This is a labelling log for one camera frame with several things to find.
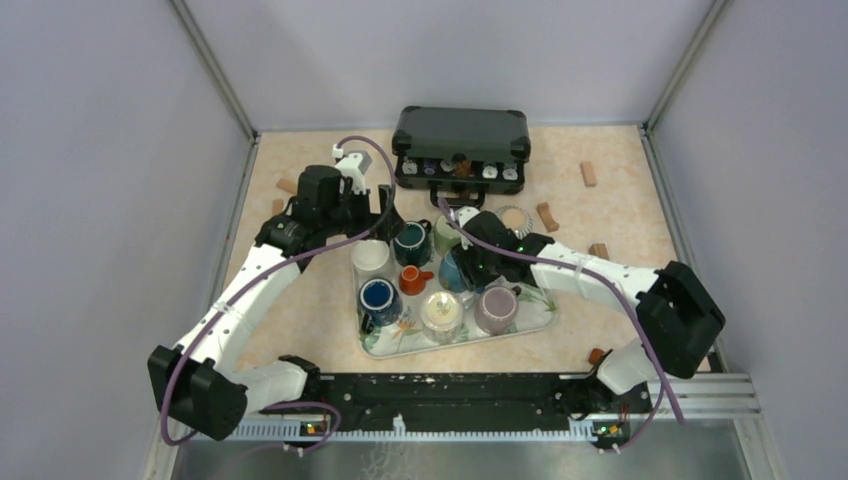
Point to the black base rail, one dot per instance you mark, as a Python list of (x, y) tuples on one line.
[(491, 404)]

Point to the small red-brown block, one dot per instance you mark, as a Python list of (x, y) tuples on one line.
[(595, 356)]

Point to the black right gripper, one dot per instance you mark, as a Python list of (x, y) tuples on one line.
[(472, 279)]

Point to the dark blue mug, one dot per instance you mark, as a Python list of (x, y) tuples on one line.
[(379, 304)]

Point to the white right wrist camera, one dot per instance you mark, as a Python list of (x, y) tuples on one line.
[(459, 219)]

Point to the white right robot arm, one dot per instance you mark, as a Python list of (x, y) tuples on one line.
[(675, 318)]

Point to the dark wooden block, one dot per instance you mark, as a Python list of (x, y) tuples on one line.
[(599, 250)]

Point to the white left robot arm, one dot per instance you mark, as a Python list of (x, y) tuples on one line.
[(196, 386)]

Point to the light wooden block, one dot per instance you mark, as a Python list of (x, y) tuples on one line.
[(549, 222)]

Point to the white ribbed mug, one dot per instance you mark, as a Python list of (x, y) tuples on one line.
[(372, 258)]

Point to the wooden block right rear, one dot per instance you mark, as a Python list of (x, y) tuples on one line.
[(588, 174)]

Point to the grey striped ribbed cup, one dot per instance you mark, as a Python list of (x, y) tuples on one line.
[(515, 219)]

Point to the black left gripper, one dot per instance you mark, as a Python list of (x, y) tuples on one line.
[(369, 218)]

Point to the light green mug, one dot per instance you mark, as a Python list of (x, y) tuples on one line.
[(445, 237)]

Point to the floral white serving tray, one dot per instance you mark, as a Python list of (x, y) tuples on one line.
[(538, 310)]

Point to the small orange cup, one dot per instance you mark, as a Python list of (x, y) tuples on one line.
[(413, 281)]

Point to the dark teal mug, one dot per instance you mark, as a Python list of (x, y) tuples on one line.
[(412, 246)]

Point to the lilac purple mug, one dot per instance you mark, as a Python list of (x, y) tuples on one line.
[(496, 309)]

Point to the dark green carrying case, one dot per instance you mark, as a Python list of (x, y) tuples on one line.
[(466, 153)]

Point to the light blue dotted mug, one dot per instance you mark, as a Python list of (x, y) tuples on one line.
[(450, 276)]

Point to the wooden block left upper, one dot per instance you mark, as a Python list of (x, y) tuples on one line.
[(287, 186)]

